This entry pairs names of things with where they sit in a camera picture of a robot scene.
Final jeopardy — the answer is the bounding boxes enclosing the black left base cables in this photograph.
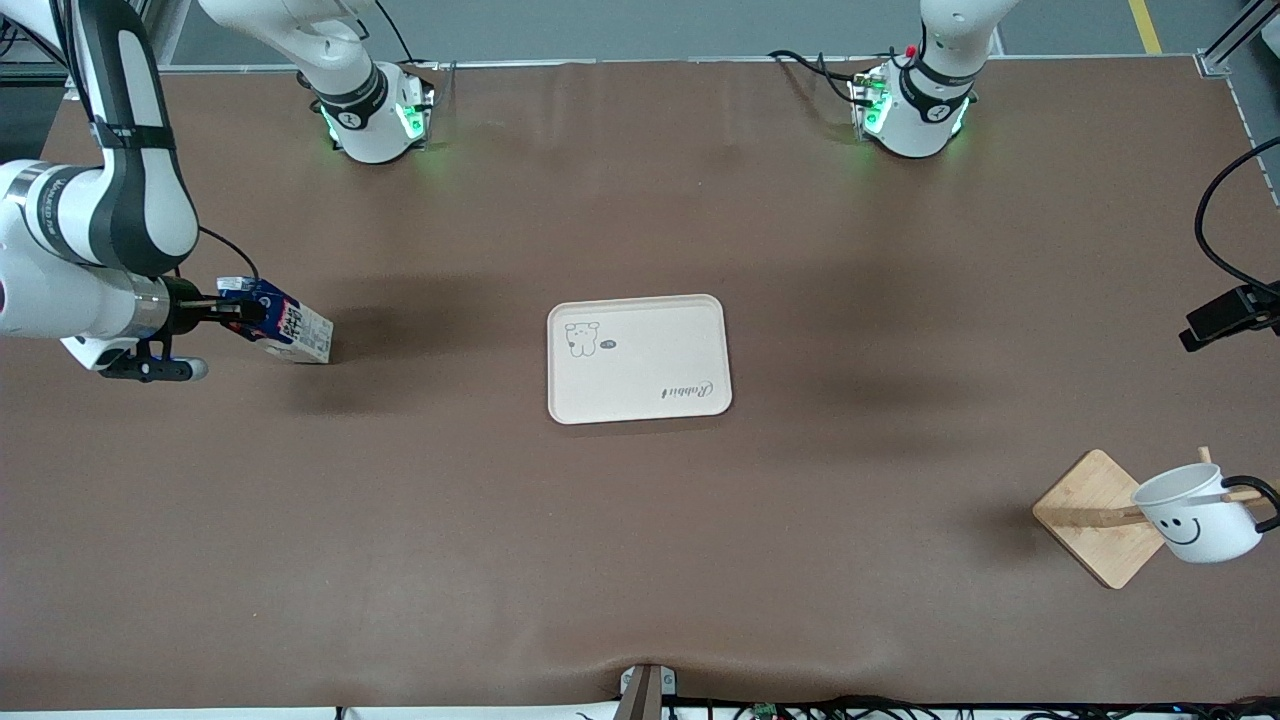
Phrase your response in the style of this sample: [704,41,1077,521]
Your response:
[768,50,871,109]

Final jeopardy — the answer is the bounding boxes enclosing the brown table mat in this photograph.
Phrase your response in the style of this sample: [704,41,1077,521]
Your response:
[0,55,1280,711]

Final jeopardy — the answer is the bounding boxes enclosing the metal table edge bracket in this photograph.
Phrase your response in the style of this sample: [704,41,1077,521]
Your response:
[618,663,678,720]

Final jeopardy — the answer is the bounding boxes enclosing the blue white milk carton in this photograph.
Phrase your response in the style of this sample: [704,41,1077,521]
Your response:
[216,277,335,366]

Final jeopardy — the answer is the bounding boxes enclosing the black right base cable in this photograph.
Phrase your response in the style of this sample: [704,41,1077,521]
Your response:
[375,0,441,71]

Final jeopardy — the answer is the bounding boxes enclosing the wooden cup hanging rack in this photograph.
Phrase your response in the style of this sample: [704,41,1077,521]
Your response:
[1032,446,1266,591]

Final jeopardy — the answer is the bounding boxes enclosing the cream rabbit print tray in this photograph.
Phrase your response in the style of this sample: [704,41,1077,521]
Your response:
[547,294,734,426]

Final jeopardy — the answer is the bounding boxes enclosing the white smiley face cup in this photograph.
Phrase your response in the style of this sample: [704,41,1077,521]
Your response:
[1131,462,1280,565]

